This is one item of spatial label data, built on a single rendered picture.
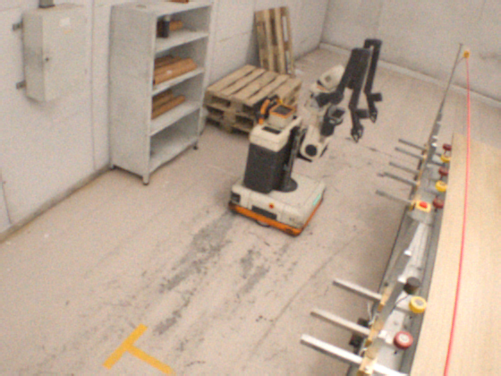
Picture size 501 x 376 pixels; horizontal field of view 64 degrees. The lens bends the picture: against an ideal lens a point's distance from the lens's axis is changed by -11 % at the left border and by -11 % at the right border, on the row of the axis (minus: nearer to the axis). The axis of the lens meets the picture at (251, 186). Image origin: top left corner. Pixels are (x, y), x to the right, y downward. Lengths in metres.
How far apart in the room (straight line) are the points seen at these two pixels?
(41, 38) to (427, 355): 2.76
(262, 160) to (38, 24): 1.91
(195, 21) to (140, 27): 0.89
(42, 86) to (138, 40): 0.92
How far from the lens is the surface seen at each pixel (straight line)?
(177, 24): 4.18
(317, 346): 1.71
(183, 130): 4.73
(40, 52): 3.03
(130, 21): 3.63
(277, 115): 3.46
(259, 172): 3.52
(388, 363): 2.21
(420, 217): 2.18
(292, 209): 3.53
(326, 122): 3.31
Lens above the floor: 2.27
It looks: 33 degrees down
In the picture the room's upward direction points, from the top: 10 degrees clockwise
